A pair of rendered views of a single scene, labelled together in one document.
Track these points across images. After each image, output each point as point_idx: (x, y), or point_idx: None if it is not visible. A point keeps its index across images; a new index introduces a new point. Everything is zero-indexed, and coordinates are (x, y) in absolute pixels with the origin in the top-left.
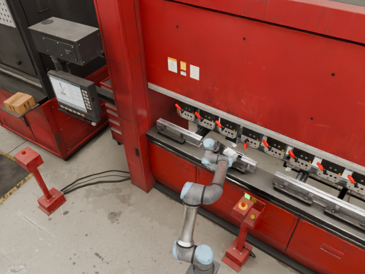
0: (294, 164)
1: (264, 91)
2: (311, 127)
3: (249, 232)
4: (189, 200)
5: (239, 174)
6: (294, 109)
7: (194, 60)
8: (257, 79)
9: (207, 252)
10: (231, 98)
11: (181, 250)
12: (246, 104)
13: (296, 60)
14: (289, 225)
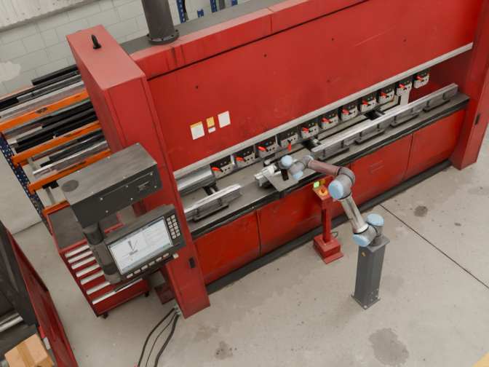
0: (327, 127)
1: (290, 87)
2: (330, 87)
3: (314, 226)
4: (347, 191)
5: None
6: (315, 83)
7: (221, 107)
8: (283, 81)
9: (375, 216)
10: (265, 115)
11: (368, 232)
12: (279, 109)
13: (308, 45)
14: None
